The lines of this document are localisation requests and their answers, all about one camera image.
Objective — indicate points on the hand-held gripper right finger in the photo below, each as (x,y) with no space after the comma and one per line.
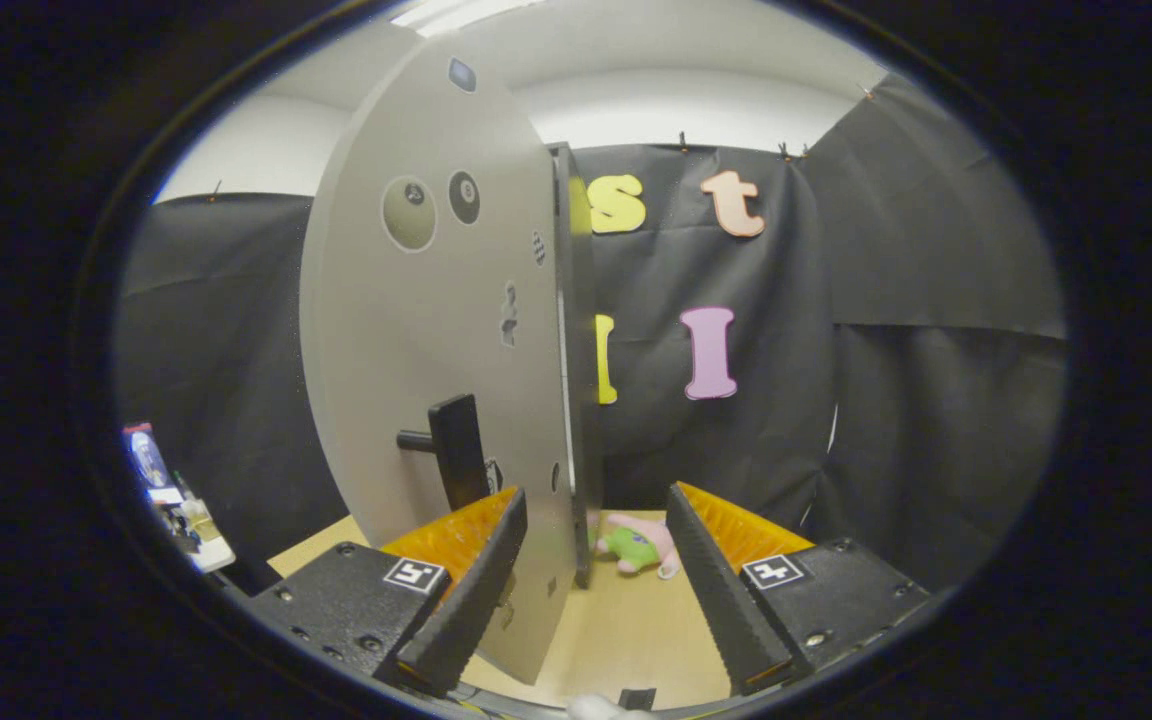
(716,590)

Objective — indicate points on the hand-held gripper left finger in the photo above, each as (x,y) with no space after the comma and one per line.
(481,590)

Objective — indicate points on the grey shoe cabinet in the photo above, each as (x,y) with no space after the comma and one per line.
(581,400)

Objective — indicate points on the light grey shoe cabinet door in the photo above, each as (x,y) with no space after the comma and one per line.
(386,350)

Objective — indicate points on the green and pink plush toy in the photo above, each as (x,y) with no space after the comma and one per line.
(631,545)

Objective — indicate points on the white side table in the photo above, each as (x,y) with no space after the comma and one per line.
(206,545)

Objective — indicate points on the blue printed sign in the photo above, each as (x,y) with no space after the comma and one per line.
(148,460)

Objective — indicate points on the long ceiling light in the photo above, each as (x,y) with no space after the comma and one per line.
(446,14)

